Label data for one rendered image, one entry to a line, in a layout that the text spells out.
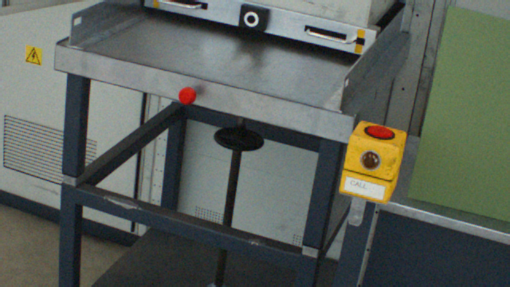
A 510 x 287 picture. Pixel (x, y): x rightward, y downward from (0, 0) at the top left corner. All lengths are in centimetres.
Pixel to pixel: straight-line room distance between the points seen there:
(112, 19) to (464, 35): 81
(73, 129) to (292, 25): 52
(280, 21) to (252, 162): 63
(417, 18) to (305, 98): 66
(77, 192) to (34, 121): 84
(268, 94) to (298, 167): 81
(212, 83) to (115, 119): 93
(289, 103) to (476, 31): 39
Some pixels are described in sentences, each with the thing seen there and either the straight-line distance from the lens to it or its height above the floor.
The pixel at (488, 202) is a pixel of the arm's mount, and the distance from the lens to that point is 151.
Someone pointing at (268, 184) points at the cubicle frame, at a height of 34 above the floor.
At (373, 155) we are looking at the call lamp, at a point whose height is 88.
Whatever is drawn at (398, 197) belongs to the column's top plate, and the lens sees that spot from 151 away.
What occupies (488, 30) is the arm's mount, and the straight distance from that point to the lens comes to 141.
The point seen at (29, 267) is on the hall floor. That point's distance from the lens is 256.
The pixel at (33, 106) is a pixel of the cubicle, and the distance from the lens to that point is 266.
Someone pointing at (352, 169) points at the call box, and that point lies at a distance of 133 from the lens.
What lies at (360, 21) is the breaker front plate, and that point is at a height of 93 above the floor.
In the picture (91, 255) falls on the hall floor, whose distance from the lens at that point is 264.
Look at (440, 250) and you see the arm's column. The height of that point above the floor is 68.
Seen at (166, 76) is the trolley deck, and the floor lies 83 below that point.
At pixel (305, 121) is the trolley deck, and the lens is 158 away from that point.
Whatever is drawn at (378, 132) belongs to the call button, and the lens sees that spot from 133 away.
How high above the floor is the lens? 138
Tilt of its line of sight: 23 degrees down
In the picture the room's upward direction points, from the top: 9 degrees clockwise
